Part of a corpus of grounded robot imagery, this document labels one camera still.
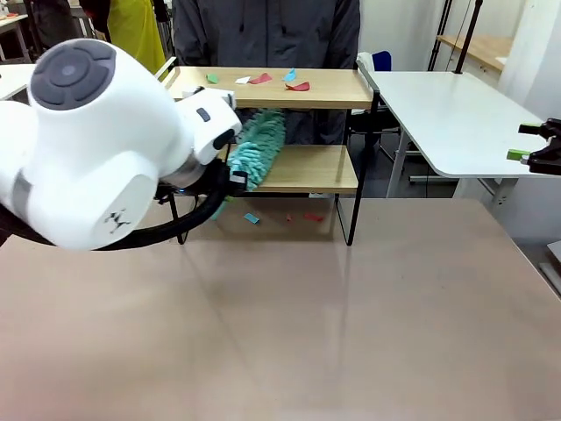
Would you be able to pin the person in grey jacket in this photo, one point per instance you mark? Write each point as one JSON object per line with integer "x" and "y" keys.
{"x": 263, "y": 35}

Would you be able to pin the grey background workbench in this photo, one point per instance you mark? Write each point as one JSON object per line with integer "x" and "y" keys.
{"x": 11, "y": 22}

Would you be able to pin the white flat panel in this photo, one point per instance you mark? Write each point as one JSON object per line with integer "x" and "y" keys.
{"x": 556, "y": 252}

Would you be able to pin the curled red paper scrap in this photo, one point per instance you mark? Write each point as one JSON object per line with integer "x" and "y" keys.
{"x": 300, "y": 87}

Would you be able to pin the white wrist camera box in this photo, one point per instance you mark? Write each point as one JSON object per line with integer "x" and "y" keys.
{"x": 215, "y": 95}

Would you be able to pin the white paper scrap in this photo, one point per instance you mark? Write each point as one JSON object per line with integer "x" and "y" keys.
{"x": 242, "y": 80}

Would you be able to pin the teal block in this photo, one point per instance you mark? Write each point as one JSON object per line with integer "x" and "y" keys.
{"x": 251, "y": 218}

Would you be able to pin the person in yellow apron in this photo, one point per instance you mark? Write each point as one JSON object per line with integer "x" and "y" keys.
{"x": 136, "y": 35}

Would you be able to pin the two-tier wooden shelf black frame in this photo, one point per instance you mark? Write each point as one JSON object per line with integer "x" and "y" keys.
{"x": 307, "y": 94}

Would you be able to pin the thin black tripod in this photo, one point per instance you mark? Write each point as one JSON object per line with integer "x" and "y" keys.
{"x": 440, "y": 33}

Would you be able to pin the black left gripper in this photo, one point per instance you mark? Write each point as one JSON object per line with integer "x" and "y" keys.
{"x": 217, "y": 177}

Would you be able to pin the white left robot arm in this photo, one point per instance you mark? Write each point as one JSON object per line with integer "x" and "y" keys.
{"x": 87, "y": 131}

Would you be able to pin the person in dark clothes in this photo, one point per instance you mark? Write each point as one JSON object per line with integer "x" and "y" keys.
{"x": 57, "y": 22}

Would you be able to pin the white round-cornered table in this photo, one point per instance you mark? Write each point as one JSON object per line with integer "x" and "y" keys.
{"x": 13, "y": 81}

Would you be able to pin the flat red paper scrap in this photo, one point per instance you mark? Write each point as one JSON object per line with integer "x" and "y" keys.
{"x": 262, "y": 79}

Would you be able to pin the teal chenille duster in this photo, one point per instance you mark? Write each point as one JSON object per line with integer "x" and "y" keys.
{"x": 258, "y": 149}

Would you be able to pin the white side table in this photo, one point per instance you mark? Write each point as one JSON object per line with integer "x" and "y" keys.
{"x": 451, "y": 114}

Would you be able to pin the blue and black office chair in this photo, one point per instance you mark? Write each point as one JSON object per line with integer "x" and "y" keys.
{"x": 382, "y": 60}

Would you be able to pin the wooden background desk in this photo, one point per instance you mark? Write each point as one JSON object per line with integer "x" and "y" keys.
{"x": 482, "y": 48}

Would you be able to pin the green paper scrap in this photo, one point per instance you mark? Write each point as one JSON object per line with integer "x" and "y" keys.
{"x": 212, "y": 78}

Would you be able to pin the light blue paper scrap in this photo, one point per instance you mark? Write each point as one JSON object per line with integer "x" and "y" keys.
{"x": 289, "y": 76}

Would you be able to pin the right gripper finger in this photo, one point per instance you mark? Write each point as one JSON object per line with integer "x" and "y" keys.
{"x": 543, "y": 161}
{"x": 532, "y": 129}

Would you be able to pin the black stand pole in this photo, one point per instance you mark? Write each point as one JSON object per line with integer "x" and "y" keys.
{"x": 468, "y": 35}

